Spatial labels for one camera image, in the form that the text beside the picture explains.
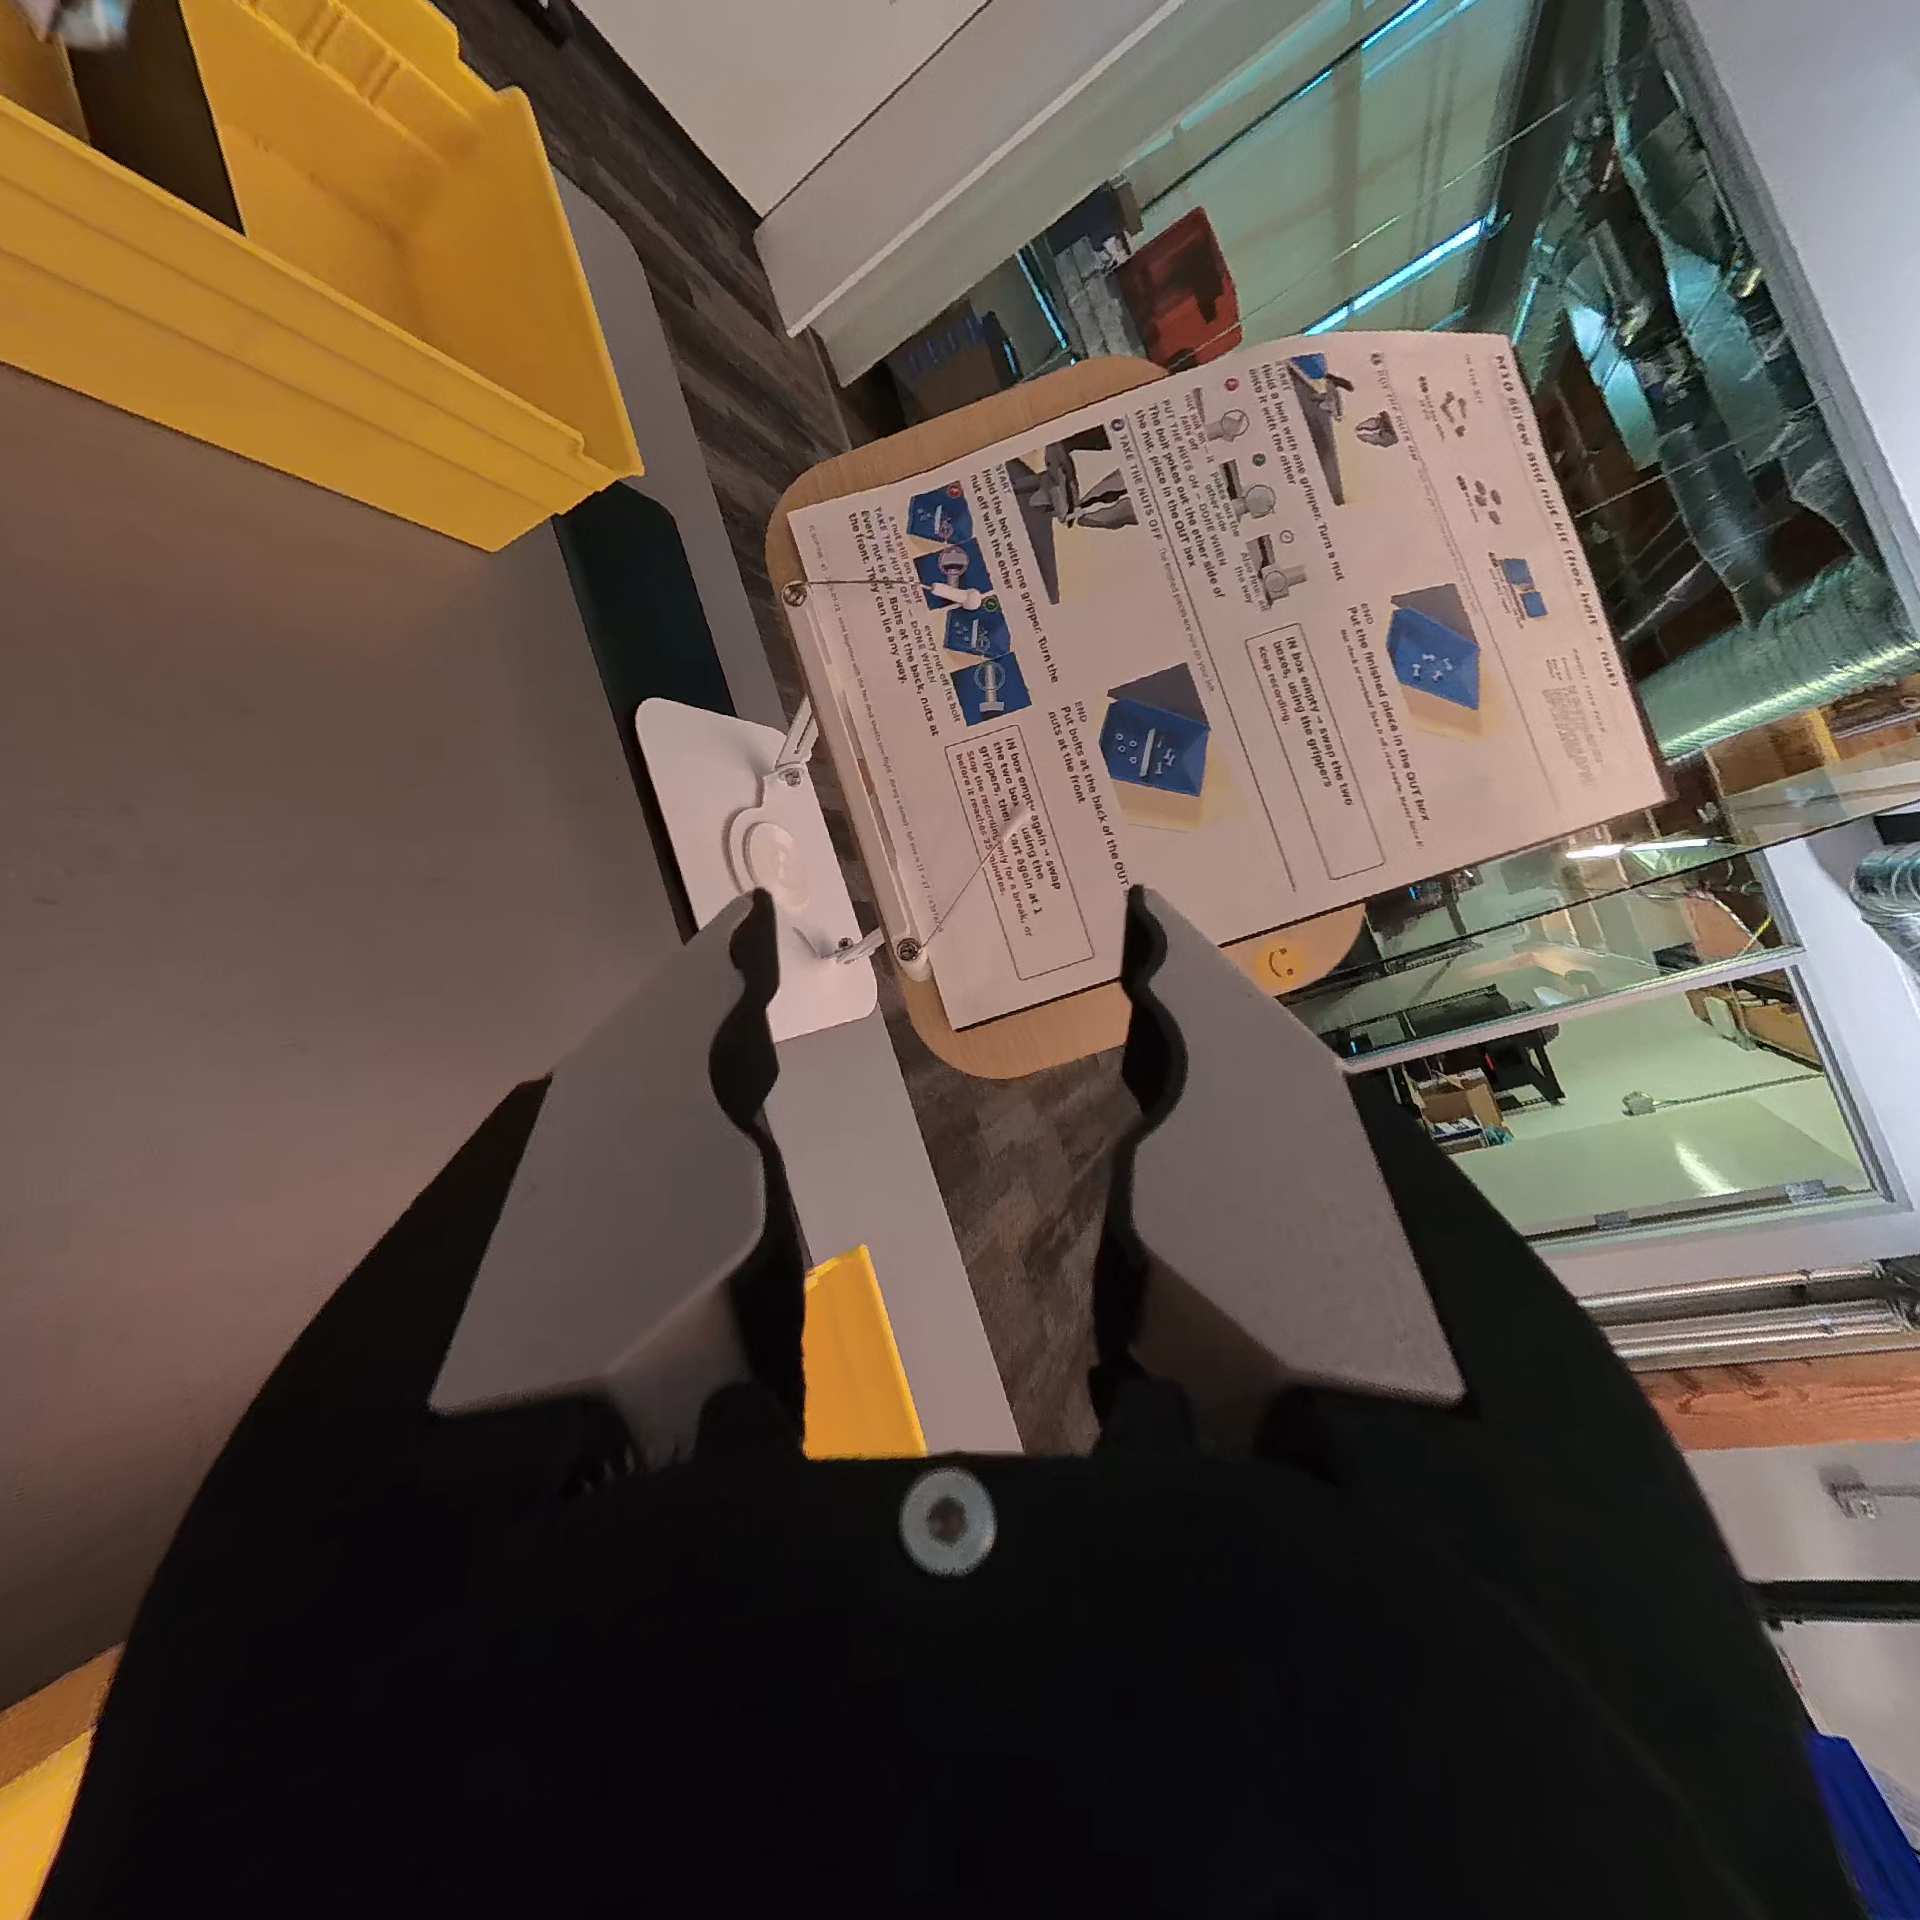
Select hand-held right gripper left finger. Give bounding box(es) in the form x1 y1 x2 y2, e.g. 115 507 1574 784
428 887 811 1464

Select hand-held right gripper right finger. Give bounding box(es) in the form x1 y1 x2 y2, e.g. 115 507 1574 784
1088 884 1468 1450

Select yellow undivided bin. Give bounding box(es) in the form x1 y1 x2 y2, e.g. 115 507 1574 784
0 1246 928 1920

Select yellow bin with black divider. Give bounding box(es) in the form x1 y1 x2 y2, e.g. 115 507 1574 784
0 0 646 552

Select white metal stand base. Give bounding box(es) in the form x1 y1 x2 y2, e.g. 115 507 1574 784
632 696 884 1045

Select printed instruction sheet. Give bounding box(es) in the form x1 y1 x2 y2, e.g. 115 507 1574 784
790 328 1672 1034

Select black flat table mat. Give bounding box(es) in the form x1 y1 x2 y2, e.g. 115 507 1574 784
550 480 736 714

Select blue plastic storage bin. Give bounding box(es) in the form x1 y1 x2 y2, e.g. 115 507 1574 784
1804 1728 1920 1920

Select red-brown box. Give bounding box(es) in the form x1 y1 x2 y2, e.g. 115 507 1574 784
1122 210 1248 368

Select black plastic bin divider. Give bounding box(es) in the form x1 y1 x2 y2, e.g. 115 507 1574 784
66 0 248 232

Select metal wire shelf rack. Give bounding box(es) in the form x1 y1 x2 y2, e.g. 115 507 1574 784
884 223 1142 429

